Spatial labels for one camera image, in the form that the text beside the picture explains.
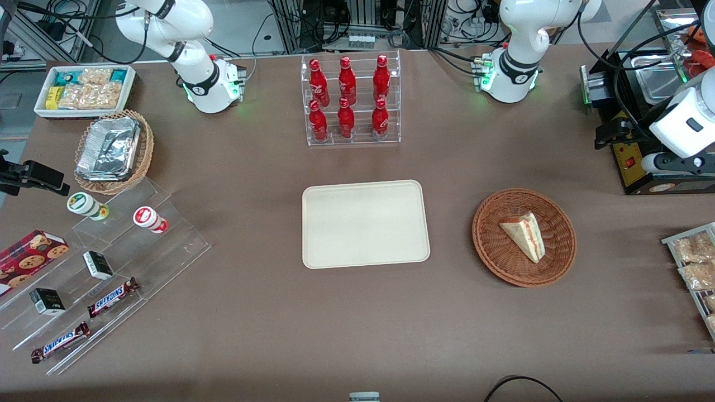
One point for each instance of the red cola bottle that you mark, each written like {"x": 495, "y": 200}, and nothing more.
{"x": 318, "y": 123}
{"x": 318, "y": 84}
{"x": 380, "y": 120}
{"x": 346, "y": 120}
{"x": 347, "y": 81}
{"x": 381, "y": 78}

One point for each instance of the teal snack packet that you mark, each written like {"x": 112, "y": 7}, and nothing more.
{"x": 119, "y": 74}
{"x": 67, "y": 77}

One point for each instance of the green lid yogurt cup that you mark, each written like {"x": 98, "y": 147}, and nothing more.
{"x": 84, "y": 205}

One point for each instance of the red lid yogurt cup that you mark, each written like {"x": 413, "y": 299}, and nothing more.
{"x": 148, "y": 218}

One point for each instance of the aluminium foil container stack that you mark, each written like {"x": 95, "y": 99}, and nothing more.
{"x": 109, "y": 148}

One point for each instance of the yellow snack packet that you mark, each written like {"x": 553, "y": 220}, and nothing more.
{"x": 53, "y": 97}

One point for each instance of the Snickers chocolate bar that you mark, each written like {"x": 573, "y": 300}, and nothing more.
{"x": 111, "y": 297}
{"x": 60, "y": 342}

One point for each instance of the small black carton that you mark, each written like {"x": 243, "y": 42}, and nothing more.
{"x": 98, "y": 265}
{"x": 47, "y": 301}

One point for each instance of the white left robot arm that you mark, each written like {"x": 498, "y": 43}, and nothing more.
{"x": 519, "y": 33}

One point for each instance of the clear bag of crackers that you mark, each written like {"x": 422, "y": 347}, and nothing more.
{"x": 89, "y": 96}
{"x": 96, "y": 76}

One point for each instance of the grey metal box green light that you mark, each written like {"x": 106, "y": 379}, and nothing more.
{"x": 592, "y": 86}

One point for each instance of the yellow control panel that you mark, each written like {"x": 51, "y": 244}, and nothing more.
{"x": 628, "y": 164}

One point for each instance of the red sausage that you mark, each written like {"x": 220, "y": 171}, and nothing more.
{"x": 701, "y": 64}
{"x": 702, "y": 33}

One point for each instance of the dark brown wicker basket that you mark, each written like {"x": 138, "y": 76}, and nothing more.
{"x": 503, "y": 257}

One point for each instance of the aluminium frame rack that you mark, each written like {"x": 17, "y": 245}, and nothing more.
{"x": 424, "y": 22}

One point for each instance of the small grey device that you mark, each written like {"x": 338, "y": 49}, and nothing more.
{"x": 364, "y": 397}

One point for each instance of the white rectangular snack tub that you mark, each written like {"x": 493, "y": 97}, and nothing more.
{"x": 42, "y": 109}

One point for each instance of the white power strip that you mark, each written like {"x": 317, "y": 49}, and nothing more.
{"x": 361, "y": 41}

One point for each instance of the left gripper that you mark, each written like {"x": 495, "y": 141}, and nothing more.
{"x": 633, "y": 132}

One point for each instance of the red cookie box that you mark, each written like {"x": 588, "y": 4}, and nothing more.
{"x": 28, "y": 259}

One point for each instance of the grey snack display tray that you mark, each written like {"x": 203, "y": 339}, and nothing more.
{"x": 698, "y": 301}

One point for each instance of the black food warmer machine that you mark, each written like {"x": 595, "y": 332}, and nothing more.
{"x": 662, "y": 187}

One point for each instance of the clear bag of snacks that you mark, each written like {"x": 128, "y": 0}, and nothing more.
{"x": 695, "y": 248}
{"x": 698, "y": 276}

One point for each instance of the light brown wicker basket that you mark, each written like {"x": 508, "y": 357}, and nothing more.
{"x": 142, "y": 156}

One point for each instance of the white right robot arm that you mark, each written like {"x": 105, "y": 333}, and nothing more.
{"x": 190, "y": 33}

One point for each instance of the beige plastic tray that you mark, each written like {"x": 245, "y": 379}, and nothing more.
{"x": 363, "y": 223}

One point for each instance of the clear acrylic step display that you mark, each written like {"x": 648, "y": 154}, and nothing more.
{"x": 167, "y": 251}

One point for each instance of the triangular sandwich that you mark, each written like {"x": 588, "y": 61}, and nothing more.
{"x": 528, "y": 237}

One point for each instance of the clear acrylic bottle rack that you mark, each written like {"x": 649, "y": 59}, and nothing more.
{"x": 357, "y": 139}

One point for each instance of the steel warmer pan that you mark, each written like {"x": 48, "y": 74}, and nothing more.
{"x": 656, "y": 84}

